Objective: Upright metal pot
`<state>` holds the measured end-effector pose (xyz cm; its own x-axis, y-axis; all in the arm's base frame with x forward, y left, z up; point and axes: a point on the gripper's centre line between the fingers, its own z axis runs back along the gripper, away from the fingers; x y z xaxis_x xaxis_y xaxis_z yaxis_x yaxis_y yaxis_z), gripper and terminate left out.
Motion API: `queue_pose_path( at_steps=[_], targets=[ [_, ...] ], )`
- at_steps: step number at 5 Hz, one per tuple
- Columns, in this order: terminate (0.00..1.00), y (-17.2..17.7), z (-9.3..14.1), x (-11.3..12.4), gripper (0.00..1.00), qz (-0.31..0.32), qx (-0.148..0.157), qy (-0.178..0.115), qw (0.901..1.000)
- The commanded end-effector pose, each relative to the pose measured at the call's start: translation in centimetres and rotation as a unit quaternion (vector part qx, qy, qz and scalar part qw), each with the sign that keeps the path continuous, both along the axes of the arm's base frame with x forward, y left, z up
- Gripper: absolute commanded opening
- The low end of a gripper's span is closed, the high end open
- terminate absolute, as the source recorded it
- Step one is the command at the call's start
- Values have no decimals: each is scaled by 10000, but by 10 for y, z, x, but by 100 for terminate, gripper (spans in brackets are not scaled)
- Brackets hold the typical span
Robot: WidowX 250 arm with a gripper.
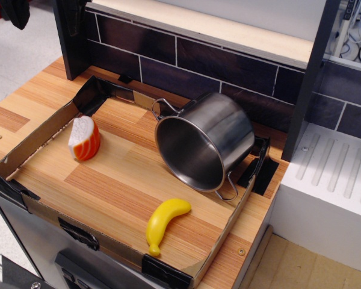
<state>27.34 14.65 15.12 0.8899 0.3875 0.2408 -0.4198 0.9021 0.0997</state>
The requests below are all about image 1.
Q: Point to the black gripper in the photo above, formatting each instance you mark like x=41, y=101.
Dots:
x=75, y=11

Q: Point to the white power strip with cables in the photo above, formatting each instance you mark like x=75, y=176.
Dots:
x=345, y=40

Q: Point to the stainless steel pot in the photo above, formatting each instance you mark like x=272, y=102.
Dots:
x=202, y=142

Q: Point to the dark grey shelf frame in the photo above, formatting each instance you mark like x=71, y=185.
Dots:
x=76, y=61

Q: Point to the white sink drainboard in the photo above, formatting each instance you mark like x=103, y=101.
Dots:
x=318, y=204

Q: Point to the cardboard fence with black tape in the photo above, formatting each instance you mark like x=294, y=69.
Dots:
x=83, y=224

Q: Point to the yellow toy banana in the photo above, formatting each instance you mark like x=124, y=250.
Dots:
x=159, y=220

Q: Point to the orange white salmon sushi toy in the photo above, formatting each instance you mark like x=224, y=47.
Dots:
x=84, y=140

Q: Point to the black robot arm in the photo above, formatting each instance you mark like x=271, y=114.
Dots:
x=18, y=13

